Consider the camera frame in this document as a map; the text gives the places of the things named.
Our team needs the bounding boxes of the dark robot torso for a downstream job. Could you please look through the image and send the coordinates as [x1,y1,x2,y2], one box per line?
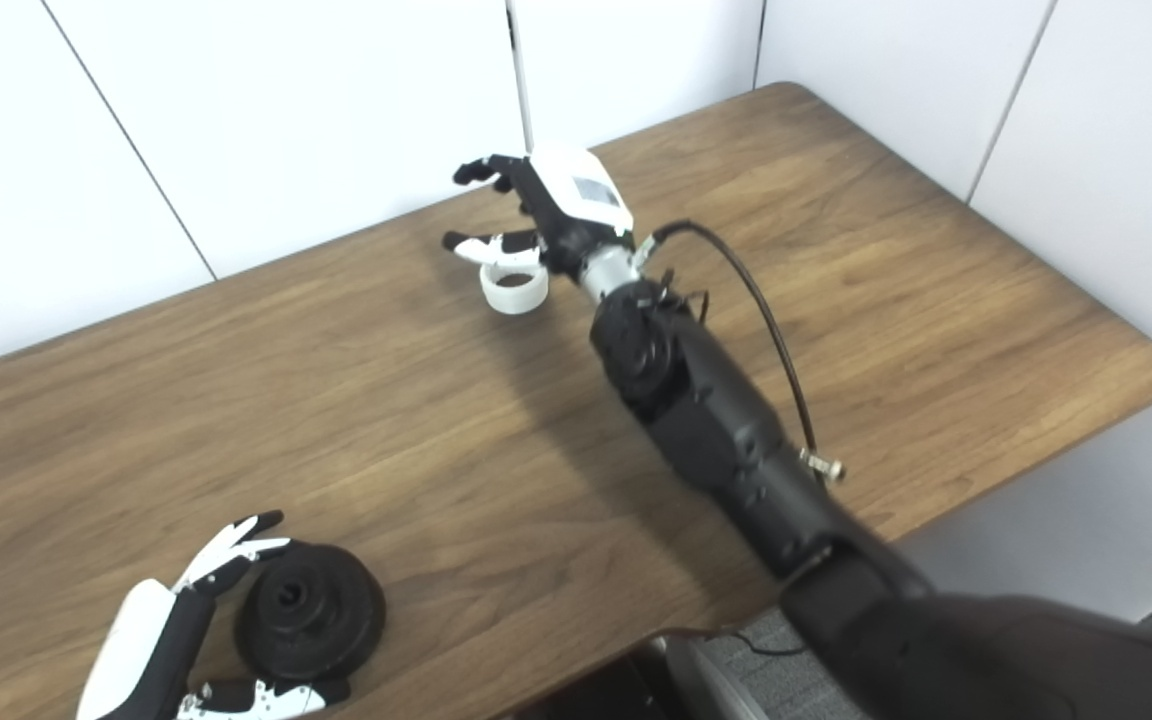
[511,640,697,720]

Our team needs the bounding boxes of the black and white right hand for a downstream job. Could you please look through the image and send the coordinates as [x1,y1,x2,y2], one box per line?
[441,145,637,281]

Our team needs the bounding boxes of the round black stepped part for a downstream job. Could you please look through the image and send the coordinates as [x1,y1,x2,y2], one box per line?
[234,541,387,686]

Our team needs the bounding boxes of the white toothed ring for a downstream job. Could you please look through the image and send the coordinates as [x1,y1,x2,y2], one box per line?
[479,262,550,316]

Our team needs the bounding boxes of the thin right arm wires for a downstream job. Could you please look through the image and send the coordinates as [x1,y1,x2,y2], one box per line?
[661,270,712,321]

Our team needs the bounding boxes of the black and white left hand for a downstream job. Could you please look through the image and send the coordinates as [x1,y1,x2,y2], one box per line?
[76,510,352,720]

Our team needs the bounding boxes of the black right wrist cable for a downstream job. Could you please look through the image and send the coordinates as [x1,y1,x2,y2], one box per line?
[636,220,847,483]

